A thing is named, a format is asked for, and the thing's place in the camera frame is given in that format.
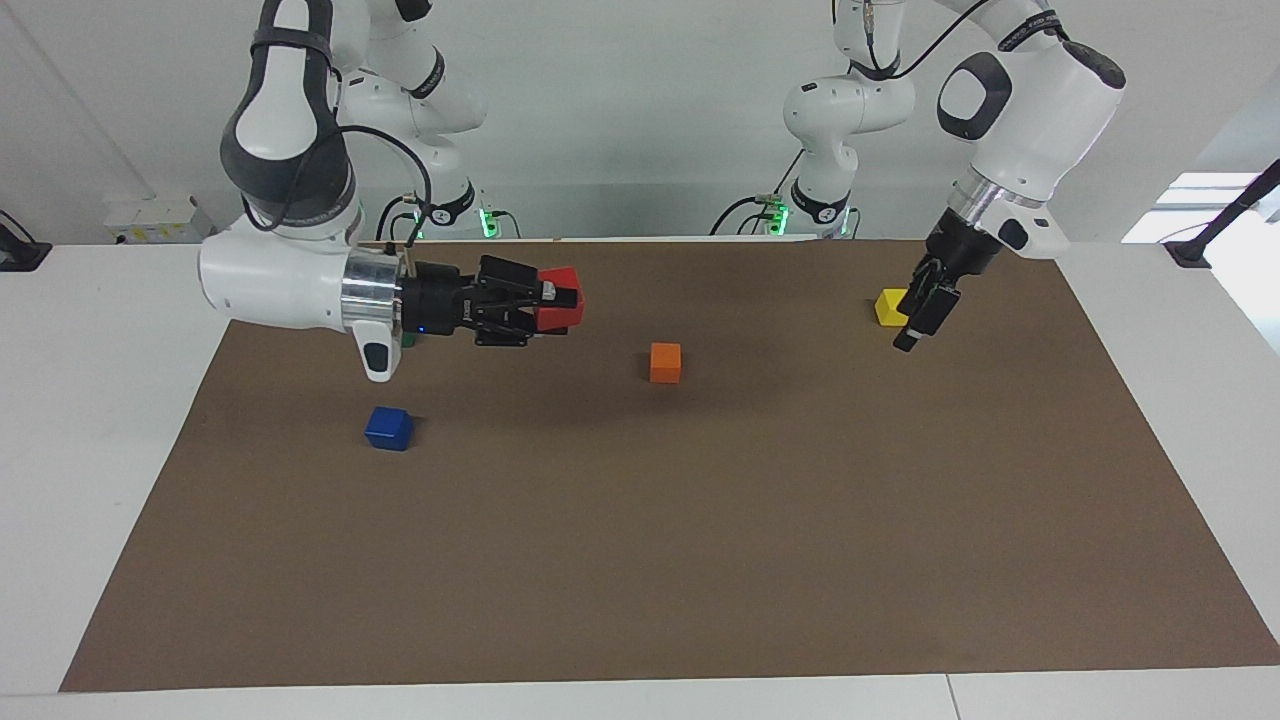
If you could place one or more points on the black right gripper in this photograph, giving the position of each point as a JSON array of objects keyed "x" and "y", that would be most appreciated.
[{"x": 440, "y": 300}]

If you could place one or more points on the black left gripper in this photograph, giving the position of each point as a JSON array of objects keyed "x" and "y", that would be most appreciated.
[{"x": 960, "y": 250}]

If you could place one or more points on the red wooden block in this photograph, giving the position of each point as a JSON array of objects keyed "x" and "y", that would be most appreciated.
[{"x": 560, "y": 315}]

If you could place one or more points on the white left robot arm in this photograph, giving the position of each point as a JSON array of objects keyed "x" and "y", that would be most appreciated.
[{"x": 1040, "y": 110}]

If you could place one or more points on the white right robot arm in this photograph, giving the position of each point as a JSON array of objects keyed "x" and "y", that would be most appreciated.
[{"x": 280, "y": 270}]

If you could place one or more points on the yellow wooden block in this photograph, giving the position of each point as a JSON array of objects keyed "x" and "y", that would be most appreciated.
[{"x": 890, "y": 305}]

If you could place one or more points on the orange wooden block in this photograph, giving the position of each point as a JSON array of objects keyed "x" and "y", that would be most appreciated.
[{"x": 665, "y": 363}]

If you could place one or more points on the blue wooden block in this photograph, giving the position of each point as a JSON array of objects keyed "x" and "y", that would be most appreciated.
[{"x": 388, "y": 430}]

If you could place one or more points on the brown table mat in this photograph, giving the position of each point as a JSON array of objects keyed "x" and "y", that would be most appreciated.
[{"x": 640, "y": 540}]

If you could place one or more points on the black angled stand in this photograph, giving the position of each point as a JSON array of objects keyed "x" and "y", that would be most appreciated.
[{"x": 1225, "y": 215}]

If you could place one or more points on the black table clamp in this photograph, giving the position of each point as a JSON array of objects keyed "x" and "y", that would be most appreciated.
[{"x": 20, "y": 250}]

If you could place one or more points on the white wall box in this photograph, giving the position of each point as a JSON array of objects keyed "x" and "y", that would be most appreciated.
[{"x": 155, "y": 220}]

